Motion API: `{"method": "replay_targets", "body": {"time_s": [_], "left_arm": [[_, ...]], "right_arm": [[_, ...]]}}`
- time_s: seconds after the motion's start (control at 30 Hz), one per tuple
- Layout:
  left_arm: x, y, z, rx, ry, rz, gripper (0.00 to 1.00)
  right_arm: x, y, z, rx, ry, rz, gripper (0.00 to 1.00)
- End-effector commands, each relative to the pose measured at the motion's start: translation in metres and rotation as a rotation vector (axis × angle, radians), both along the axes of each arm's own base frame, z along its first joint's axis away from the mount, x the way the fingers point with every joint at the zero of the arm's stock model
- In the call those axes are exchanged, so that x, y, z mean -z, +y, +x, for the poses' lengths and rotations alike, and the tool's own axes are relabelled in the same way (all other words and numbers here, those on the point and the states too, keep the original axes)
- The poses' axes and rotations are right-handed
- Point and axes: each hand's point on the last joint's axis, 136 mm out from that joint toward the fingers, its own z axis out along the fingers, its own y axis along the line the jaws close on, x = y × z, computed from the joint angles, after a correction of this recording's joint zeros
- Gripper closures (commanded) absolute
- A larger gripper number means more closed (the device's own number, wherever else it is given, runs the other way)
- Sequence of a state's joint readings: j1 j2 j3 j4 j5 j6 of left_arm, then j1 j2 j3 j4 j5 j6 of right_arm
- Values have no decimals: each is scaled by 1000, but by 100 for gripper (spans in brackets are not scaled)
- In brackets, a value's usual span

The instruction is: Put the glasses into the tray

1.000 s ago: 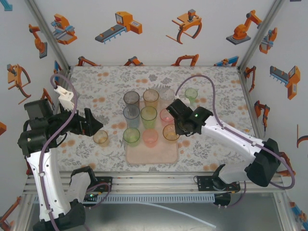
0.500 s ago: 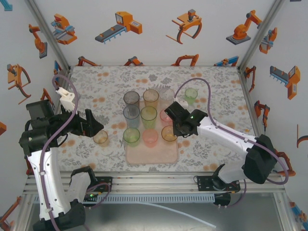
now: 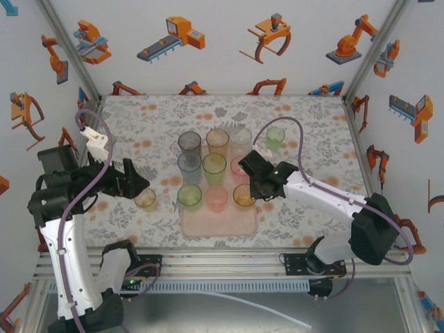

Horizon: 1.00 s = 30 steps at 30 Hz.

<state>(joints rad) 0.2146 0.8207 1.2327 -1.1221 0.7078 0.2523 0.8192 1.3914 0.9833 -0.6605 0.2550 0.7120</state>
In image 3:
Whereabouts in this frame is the aluminium frame beam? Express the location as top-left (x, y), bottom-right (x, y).
top-left (33, 248), bottom-right (412, 280)

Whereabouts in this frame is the amber transparent plastic cup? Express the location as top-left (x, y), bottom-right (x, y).
top-left (134, 188), bottom-right (157, 212)
top-left (232, 182), bottom-right (257, 211)

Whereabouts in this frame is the aluminium frame post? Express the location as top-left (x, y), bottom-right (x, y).
top-left (34, 0), bottom-right (104, 103)
top-left (342, 0), bottom-right (413, 101)

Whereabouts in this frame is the white slotted cable duct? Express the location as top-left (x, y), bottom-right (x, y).
top-left (46, 280), bottom-right (311, 294)

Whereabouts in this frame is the aluminium lower frame bar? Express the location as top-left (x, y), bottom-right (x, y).
top-left (395, 277), bottom-right (429, 333)
top-left (20, 280), bottom-right (48, 333)

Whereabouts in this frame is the pink rectangular tray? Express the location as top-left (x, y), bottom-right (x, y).
top-left (180, 144), bottom-right (259, 239)

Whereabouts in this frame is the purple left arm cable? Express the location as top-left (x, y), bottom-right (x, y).
top-left (60, 109), bottom-right (161, 333)

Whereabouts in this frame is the salmon plastic cup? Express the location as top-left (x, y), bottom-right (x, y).
top-left (204, 185), bottom-right (229, 213)

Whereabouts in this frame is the grey metal panel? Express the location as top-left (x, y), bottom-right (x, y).
top-left (37, 291), bottom-right (409, 333)

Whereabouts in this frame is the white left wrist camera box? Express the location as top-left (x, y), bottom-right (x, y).
top-left (78, 126), bottom-right (109, 163)

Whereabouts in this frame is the green transparent plastic cup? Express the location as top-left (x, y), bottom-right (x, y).
top-left (266, 126), bottom-right (287, 152)
top-left (202, 152), bottom-right (228, 187)
top-left (177, 183), bottom-right (203, 212)

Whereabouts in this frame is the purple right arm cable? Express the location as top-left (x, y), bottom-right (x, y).
top-left (253, 116), bottom-right (416, 302)

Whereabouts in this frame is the blue transparent plastic cup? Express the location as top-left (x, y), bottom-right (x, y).
top-left (177, 152), bottom-right (203, 185)

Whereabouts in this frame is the pink transparent plastic cup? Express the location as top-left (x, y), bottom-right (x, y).
top-left (230, 155), bottom-right (253, 185)

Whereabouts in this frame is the grey transparent plastic cup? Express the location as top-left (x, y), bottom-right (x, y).
top-left (178, 130), bottom-right (203, 155)

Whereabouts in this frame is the small black controller board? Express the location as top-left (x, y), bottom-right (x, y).
top-left (119, 276), bottom-right (144, 298)
top-left (307, 277), bottom-right (334, 302)

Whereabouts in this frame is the pale orange plastic cup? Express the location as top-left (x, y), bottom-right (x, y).
top-left (205, 128), bottom-right (230, 155)

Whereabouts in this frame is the floral patterned tablecloth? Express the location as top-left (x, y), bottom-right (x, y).
top-left (76, 94), bottom-right (386, 249)

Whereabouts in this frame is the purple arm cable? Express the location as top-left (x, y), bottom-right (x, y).
top-left (253, 116), bottom-right (416, 302)
top-left (60, 109), bottom-right (161, 333)

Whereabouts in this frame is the clear plastic cup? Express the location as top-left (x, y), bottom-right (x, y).
top-left (229, 126), bottom-right (253, 157)

